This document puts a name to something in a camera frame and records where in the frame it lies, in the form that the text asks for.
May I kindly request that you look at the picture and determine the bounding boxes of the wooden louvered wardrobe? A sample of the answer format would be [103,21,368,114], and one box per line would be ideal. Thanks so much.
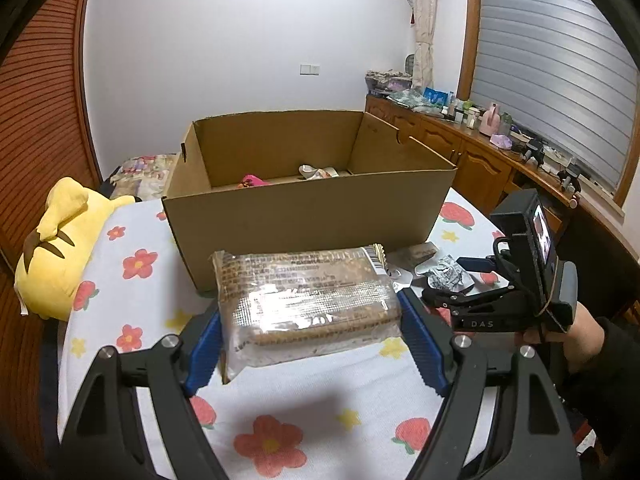
[0,0,103,273]

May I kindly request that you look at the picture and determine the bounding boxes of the grey window blind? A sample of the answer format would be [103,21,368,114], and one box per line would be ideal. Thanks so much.
[470,0,640,196]

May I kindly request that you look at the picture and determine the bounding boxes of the strawberry printed blanket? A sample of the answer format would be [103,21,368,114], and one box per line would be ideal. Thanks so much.
[57,187,506,480]

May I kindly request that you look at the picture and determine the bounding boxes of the person's right forearm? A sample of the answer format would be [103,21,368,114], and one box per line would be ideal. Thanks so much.
[557,316,640,461]

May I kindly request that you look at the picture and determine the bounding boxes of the silver packet with brown print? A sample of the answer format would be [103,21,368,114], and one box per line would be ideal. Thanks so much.
[387,241,440,291]

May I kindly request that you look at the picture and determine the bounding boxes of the person's right hand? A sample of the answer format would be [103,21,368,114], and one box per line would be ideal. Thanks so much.
[515,302,608,376]

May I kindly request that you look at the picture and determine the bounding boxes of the wooden window frame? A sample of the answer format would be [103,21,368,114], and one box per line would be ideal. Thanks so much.
[457,0,628,217]

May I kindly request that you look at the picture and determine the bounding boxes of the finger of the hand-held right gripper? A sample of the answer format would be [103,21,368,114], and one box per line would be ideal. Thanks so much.
[456,255,506,276]
[420,280,506,313]

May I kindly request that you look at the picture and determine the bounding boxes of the black camera gadget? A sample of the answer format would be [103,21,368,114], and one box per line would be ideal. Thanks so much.
[522,137,548,166]

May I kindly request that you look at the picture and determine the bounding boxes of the silver packet with white end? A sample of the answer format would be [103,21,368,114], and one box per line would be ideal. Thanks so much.
[299,164,342,180]

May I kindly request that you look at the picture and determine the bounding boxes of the green patterned cloth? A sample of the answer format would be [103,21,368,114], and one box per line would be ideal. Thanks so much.
[387,89,436,111]

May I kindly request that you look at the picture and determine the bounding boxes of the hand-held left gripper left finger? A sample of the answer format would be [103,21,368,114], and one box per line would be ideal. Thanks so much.
[59,302,231,480]

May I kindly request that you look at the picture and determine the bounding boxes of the pile of folded cloths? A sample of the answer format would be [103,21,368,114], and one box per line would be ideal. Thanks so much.
[365,67,413,96]

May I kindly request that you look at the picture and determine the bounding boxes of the floral quilt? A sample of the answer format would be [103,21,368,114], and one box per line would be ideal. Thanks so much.
[107,152,181,201]

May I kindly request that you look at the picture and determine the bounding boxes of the wooden sideboard cabinet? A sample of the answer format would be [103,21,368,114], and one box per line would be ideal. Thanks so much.
[364,92,640,322]

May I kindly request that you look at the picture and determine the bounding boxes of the yellow plush toy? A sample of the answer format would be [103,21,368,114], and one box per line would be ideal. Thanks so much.
[14,176,136,322]

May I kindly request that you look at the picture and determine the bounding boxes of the cluster of toiletry bottles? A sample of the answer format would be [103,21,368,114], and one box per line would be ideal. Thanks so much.
[440,92,481,126]

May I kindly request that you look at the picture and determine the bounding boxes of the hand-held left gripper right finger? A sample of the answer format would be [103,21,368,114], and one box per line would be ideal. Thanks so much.
[397,287,583,480]

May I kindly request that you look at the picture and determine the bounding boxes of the cream patterned curtain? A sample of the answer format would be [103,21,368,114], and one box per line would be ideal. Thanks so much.
[407,0,441,93]

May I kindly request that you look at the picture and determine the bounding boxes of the brown cardboard box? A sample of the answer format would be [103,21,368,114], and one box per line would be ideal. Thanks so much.
[162,110,458,297]

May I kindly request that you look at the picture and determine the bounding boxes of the silver packet with orange end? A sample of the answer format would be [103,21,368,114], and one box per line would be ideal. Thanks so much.
[414,254,483,295]

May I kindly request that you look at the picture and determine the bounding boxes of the brown biscuit packet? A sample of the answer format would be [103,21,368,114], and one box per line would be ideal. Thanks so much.
[210,244,404,385]

